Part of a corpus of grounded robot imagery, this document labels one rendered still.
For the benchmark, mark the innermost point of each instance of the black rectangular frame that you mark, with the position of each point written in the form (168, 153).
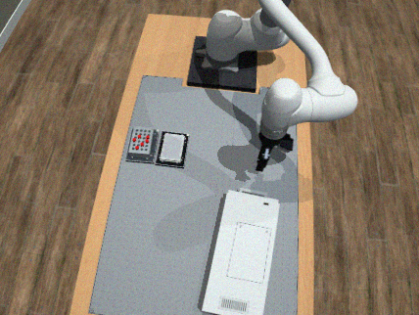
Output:
(184, 152)

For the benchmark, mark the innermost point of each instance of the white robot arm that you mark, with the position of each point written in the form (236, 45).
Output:
(285, 104)

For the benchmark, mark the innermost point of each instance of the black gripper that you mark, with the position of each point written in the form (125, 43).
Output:
(266, 147)

